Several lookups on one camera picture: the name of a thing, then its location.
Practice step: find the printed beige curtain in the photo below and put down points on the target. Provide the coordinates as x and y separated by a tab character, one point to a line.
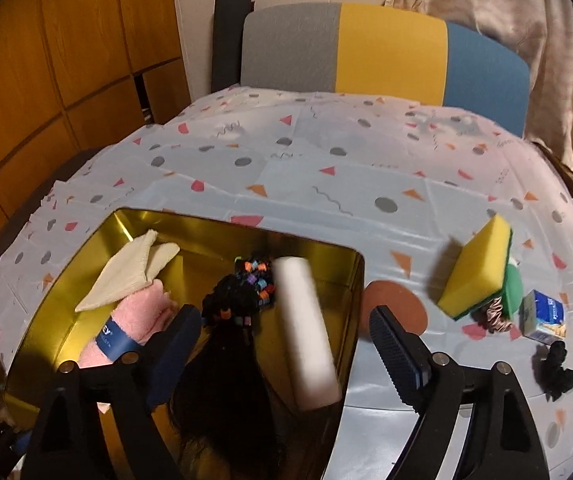
541	10

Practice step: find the brown egg-shaped makeup sponge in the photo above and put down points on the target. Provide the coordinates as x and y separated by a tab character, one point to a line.
401	300

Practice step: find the pink towel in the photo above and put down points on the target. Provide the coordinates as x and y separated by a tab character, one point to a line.
136	310

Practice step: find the blue tissue packet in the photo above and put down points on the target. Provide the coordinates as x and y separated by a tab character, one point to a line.
541	315

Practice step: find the grey yellow blue chair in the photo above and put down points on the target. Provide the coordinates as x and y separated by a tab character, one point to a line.
391	45

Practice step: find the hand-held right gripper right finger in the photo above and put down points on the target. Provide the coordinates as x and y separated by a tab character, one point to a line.
396	355

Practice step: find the beige loofah cloth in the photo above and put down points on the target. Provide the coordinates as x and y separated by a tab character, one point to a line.
126	270

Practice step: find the wooden wardrobe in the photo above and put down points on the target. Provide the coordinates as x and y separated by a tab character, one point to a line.
66	60

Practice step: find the yellow and green sponge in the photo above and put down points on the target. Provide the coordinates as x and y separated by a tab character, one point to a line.
478	265

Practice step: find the gold metal tin box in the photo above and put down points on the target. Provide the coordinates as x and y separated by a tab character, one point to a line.
201	240

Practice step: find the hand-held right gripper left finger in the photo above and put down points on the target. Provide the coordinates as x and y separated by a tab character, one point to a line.
174	355

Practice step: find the black hairpiece with coloured bands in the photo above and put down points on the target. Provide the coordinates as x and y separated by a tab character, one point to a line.
221	385

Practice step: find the black scrunchie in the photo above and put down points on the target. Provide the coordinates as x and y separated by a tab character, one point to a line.
556	372

